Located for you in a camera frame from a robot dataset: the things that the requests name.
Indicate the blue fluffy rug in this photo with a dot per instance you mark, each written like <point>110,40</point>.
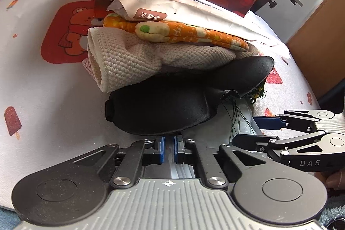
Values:
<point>334,215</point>

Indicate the cream knitted cloth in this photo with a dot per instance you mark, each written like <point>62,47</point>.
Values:
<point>129,63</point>

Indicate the green yellow woven cloth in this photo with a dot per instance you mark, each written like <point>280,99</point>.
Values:
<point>259,92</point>

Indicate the brown wooden cabinet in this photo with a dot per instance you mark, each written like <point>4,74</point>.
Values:
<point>320,36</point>

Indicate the beige paper mailer envelope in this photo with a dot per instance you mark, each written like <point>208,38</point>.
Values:
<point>161,1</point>

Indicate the white printed blanket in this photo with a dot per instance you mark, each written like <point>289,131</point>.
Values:
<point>40,111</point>

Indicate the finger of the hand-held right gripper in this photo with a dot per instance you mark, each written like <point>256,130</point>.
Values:
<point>266,122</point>
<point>250,141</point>

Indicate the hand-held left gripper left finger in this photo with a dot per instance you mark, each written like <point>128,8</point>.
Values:
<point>161,149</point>

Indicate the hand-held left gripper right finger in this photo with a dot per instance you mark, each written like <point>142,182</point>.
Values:
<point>178,149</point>

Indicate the person's right hand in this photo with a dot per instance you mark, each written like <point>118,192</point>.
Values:
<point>335,181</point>

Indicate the black sleep mask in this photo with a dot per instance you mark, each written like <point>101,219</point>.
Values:
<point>161,111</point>

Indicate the pink knitted cloth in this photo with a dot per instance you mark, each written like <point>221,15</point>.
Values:
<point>89,67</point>

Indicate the orange printed padded cloth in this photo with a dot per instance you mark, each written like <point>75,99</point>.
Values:
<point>188,33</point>

